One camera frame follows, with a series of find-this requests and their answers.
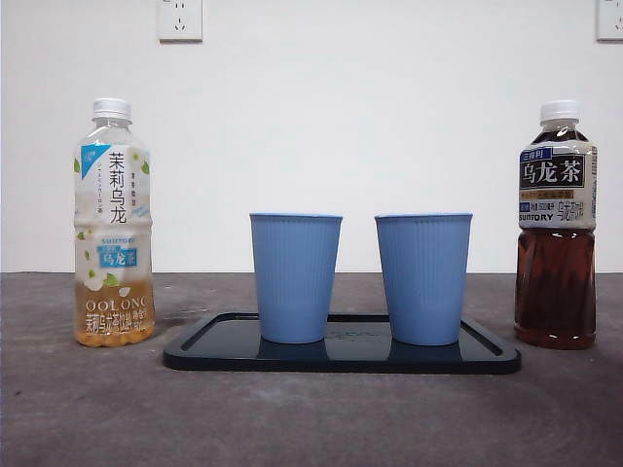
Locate jasmine oolong tea bottle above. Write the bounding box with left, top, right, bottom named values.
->
left=72, top=96, right=157, bottom=349

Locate dark oolong tea bottle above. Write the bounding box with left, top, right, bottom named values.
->
left=514, top=100, right=600, bottom=350

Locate blue ribbed cup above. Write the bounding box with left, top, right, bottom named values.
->
left=248, top=211, right=344, bottom=344
left=374, top=211, right=474, bottom=346

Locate dark blue tray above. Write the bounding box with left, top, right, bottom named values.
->
left=162, top=311, right=523, bottom=375

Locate white wall socket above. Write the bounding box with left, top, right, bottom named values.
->
left=157, top=0, right=203, bottom=43
left=596, top=0, right=623, bottom=41

